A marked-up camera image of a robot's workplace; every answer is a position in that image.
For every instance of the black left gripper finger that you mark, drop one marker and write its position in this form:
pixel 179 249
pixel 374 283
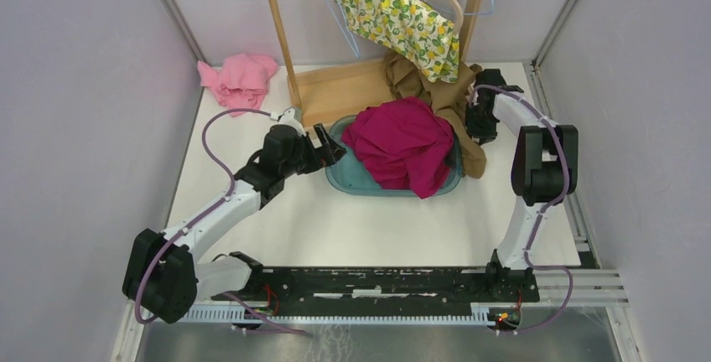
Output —
pixel 332 154
pixel 327 144

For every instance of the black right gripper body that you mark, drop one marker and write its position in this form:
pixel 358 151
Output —
pixel 480 124

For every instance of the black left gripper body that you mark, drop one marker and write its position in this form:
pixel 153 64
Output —
pixel 307 159

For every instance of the wooden clothes rack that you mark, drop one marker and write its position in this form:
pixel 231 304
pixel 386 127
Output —
pixel 325 95

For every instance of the magenta cloth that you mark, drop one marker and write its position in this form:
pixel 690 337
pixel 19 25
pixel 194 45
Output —
pixel 402 145

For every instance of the brown skirt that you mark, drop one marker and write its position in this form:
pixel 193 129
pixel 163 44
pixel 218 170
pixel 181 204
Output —
pixel 447 100

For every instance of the yellow patterned cloth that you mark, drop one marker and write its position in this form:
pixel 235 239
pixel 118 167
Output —
pixel 411 28

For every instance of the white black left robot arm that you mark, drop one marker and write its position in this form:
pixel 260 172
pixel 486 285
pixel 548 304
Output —
pixel 164 276

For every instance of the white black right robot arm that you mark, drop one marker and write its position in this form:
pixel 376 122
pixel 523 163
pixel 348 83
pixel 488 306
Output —
pixel 543 172

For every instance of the teal plastic basket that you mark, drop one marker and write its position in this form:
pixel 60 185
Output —
pixel 351 177

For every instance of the pink crumpled cloth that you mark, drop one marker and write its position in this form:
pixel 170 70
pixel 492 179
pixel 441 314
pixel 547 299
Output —
pixel 241 84

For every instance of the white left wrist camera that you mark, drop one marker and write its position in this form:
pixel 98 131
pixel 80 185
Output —
pixel 291 117

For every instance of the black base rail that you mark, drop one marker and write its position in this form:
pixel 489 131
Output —
pixel 374 292

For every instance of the white slotted cable duct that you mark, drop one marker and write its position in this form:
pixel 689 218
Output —
pixel 234 313

